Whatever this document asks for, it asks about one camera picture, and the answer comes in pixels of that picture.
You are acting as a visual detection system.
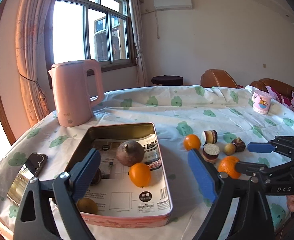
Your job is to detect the large orange mandarin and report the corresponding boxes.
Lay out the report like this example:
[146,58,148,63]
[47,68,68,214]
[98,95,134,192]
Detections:
[218,155,241,179]

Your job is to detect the brown longan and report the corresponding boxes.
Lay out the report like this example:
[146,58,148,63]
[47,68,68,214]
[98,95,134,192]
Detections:
[224,143,236,156]
[77,198,99,215]

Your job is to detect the dark brown water chestnut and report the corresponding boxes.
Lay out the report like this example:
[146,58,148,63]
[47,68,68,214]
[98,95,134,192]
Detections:
[90,168,102,186]

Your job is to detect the purple passion fruit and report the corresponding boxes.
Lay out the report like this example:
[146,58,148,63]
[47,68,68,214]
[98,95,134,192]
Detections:
[116,140,145,167]

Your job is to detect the small orange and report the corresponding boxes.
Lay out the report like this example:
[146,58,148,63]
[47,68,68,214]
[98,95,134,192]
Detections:
[129,163,151,188]
[183,134,201,151]

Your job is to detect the person's right hand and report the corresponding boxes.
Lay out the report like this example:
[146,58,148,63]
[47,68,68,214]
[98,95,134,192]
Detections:
[286,195,294,212]

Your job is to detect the black smartphone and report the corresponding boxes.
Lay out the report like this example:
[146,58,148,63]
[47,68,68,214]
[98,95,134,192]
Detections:
[7,152,48,206]

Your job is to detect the white tablecloth green clouds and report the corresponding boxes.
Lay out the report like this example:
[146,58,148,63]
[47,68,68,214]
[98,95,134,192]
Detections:
[0,86,294,239]

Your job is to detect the pink cartoon cup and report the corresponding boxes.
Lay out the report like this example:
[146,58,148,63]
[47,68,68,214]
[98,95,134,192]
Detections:
[252,90,272,115]

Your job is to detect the brown leather chair right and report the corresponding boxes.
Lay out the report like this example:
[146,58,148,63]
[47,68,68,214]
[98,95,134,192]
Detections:
[250,78,294,98]

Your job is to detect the brown leather chair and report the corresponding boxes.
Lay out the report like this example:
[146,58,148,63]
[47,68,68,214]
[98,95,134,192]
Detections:
[250,78,294,98]
[200,69,238,88]

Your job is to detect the pink metal tin box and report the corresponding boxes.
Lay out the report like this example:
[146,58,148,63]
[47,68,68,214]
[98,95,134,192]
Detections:
[65,122,172,228]

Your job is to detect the brown leather chair left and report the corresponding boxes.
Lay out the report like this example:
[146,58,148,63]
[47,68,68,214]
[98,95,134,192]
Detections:
[200,69,238,88]

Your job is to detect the pink electric kettle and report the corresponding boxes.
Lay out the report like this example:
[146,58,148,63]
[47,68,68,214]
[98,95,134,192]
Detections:
[48,59,105,127]

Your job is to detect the black round stool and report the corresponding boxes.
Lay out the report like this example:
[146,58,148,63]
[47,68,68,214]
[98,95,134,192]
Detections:
[151,75,184,86]

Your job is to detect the white air conditioner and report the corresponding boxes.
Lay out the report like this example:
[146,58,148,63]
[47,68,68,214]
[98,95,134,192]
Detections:
[154,0,193,10]

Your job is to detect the beige curtain right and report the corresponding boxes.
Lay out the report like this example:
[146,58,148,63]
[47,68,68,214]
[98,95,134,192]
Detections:
[129,0,148,87]

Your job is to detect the beige curtain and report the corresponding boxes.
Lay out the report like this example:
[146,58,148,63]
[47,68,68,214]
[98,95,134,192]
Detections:
[129,0,148,87]
[15,0,51,126]

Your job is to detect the beige curtain left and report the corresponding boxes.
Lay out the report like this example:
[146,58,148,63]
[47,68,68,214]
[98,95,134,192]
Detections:
[15,0,51,126]

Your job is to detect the window with green frame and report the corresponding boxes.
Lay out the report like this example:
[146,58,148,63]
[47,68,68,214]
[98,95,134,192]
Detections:
[44,0,135,68]

